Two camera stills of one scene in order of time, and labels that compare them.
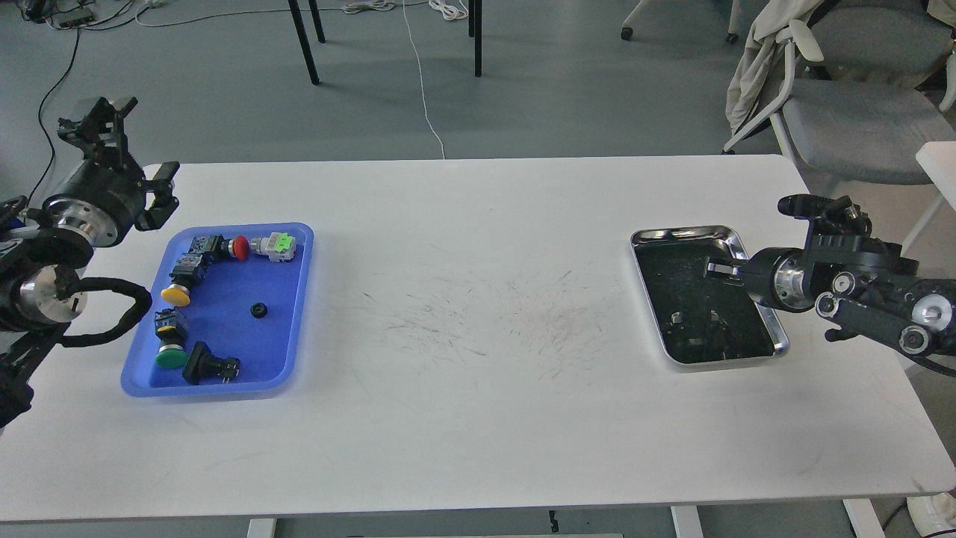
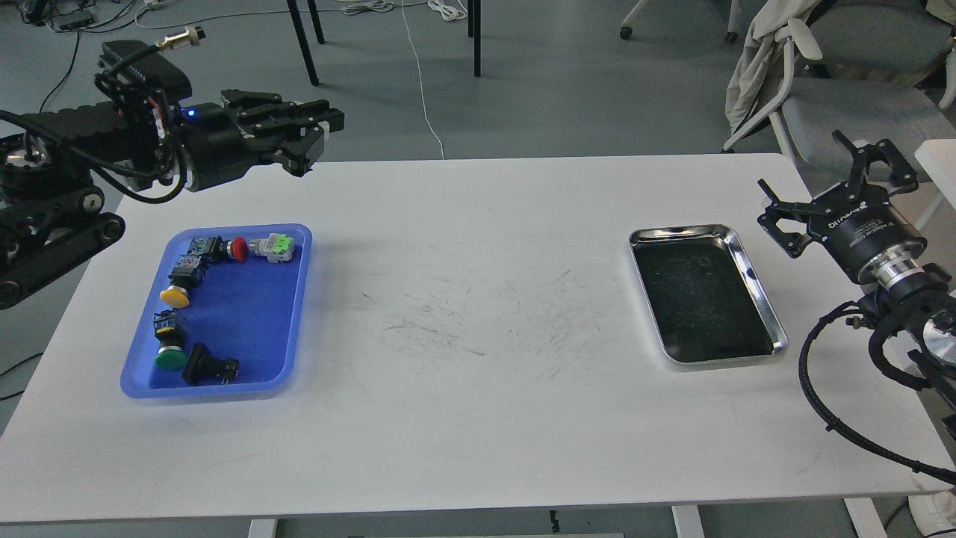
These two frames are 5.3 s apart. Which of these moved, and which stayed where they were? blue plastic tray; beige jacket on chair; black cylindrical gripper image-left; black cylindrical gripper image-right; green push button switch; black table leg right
Moved: black cylindrical gripper image-left; black cylindrical gripper image-right
Stayed: beige jacket on chair; green push button switch; black table leg right; blue plastic tray
